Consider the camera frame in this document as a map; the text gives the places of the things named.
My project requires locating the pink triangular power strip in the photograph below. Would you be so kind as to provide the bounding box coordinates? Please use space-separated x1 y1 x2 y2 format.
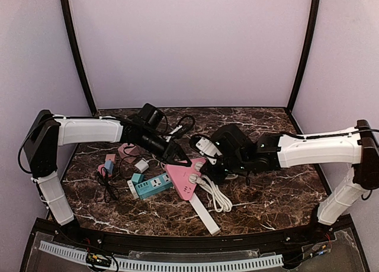
165 158 206 201

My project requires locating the teal power strip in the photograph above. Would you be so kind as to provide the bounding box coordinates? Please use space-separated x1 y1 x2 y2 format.
135 173 174 200

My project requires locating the white usb charger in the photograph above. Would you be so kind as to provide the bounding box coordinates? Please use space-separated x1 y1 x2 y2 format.
134 159 149 173

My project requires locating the white power cord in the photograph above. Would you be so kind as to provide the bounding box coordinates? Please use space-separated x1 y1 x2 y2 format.
195 174 235 213

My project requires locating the teal charger plug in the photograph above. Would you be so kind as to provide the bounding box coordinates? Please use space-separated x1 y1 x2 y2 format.
131 173 144 184

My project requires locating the pink cube socket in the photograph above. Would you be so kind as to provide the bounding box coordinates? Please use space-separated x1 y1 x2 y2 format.
118 143 140 162

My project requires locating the light pink charger block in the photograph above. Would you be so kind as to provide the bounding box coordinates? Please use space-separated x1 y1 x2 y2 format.
104 154 116 176

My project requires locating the white power strip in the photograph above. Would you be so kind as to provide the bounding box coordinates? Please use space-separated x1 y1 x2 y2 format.
189 193 220 236

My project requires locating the bright pink plug adapter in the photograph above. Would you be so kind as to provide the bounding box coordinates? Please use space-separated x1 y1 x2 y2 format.
97 164 108 175

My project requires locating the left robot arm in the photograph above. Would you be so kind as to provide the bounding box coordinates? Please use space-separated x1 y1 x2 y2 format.
18 103 192 226

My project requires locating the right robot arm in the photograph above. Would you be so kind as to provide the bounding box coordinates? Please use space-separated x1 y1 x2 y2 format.
191 120 378 226

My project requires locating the left circuit board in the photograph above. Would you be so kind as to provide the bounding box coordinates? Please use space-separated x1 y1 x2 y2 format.
85 252 112 267

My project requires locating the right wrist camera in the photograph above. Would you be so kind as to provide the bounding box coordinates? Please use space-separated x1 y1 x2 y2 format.
189 135 222 165

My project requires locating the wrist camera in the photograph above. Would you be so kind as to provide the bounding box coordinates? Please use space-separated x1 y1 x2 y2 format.
189 135 222 165
166 115 195 142

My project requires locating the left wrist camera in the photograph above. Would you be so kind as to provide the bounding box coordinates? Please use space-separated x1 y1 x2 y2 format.
166 115 195 142

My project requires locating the black cable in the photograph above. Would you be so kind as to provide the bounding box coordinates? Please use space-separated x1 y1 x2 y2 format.
95 165 121 203

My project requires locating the black front rail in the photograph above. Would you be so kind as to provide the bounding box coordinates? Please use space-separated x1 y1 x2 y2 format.
53 226 321 255

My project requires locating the white slotted cable duct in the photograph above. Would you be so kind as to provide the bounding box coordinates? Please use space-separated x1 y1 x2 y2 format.
38 241 283 271

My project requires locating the right black frame post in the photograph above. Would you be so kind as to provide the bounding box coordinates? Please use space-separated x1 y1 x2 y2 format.
286 0 320 115

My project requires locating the black frame post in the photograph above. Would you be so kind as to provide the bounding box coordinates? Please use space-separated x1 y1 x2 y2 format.
60 0 97 115
286 0 320 115

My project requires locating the left black frame post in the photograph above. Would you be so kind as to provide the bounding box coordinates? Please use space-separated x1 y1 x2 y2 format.
60 0 97 115

